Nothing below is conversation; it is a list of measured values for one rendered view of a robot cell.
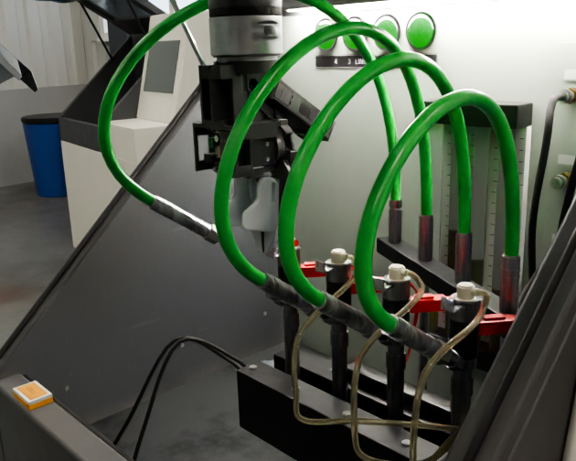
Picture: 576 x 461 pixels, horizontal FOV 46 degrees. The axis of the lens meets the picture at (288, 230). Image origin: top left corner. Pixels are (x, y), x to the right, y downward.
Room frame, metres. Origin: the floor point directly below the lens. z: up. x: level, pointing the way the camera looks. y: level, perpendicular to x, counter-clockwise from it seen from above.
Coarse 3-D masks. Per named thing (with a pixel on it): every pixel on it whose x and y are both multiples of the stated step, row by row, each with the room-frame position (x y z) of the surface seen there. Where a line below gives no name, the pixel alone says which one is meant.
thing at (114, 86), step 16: (304, 0) 0.85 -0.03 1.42; (320, 0) 0.85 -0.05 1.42; (176, 16) 0.79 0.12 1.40; (192, 16) 0.80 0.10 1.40; (336, 16) 0.86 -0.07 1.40; (160, 32) 0.78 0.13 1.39; (144, 48) 0.78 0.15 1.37; (368, 48) 0.88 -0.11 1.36; (128, 64) 0.77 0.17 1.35; (112, 80) 0.77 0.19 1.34; (384, 80) 0.89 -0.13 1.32; (112, 96) 0.76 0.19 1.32; (384, 96) 0.88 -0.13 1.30; (384, 112) 0.89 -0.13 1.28; (112, 160) 0.76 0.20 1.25; (128, 176) 0.77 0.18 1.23; (144, 192) 0.77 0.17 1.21
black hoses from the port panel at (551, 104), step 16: (560, 96) 0.77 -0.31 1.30; (544, 128) 0.75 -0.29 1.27; (544, 144) 0.75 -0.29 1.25; (544, 160) 0.74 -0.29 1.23; (528, 224) 0.76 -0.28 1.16; (560, 224) 0.73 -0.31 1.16; (528, 240) 0.76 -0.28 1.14; (528, 256) 0.77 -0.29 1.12; (528, 272) 0.77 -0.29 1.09; (528, 288) 0.75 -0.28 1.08
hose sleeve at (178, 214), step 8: (160, 200) 0.78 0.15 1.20; (152, 208) 0.78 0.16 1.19; (160, 208) 0.78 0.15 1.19; (168, 208) 0.78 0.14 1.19; (176, 208) 0.79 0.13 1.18; (168, 216) 0.78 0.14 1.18; (176, 216) 0.78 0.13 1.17; (184, 216) 0.79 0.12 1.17; (192, 216) 0.79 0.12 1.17; (184, 224) 0.79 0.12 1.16; (192, 224) 0.79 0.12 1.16; (200, 224) 0.79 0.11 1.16; (208, 224) 0.80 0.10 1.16; (200, 232) 0.79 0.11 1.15; (208, 232) 0.80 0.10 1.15
